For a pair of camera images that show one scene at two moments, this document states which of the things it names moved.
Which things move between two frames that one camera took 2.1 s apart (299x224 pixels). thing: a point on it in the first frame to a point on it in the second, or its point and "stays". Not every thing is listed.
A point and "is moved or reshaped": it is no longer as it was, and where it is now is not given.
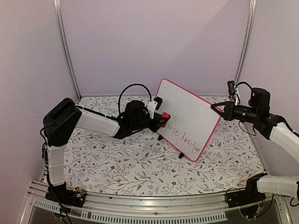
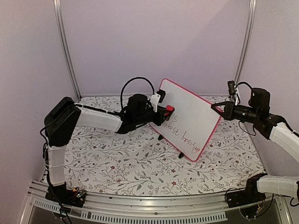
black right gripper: x=228 y=114 stays
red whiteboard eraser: x=165 y=115 is moved or reshaped
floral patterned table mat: x=140 y=164 stays
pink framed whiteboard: x=192 y=127 stays
